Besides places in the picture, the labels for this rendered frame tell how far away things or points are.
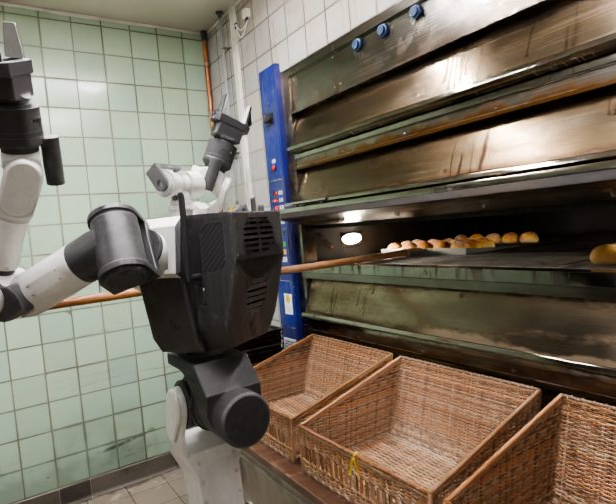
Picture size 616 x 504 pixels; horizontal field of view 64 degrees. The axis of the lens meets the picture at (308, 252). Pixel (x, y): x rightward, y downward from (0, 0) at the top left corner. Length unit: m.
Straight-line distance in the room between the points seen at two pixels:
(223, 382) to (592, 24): 1.20
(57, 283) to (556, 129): 1.25
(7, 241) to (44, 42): 2.07
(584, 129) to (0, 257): 1.36
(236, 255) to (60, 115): 2.11
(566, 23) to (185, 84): 2.26
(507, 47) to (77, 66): 2.23
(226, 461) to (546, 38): 1.34
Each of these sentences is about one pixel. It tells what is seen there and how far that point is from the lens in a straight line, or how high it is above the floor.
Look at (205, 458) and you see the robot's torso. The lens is 1.27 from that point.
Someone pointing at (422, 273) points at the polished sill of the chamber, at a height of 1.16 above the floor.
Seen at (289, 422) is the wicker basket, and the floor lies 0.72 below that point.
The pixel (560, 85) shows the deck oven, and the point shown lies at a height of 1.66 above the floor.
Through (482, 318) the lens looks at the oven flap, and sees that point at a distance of 1.65.
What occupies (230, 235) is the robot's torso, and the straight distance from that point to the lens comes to 1.00.
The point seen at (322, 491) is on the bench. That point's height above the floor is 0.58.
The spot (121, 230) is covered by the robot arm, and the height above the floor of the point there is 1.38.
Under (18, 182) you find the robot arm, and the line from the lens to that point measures 1.06.
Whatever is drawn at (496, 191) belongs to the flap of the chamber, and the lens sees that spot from 1.39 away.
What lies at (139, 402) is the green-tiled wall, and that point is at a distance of 3.10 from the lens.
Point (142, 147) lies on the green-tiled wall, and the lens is 3.05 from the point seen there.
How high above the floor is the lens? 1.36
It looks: 3 degrees down
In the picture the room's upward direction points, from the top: 5 degrees counter-clockwise
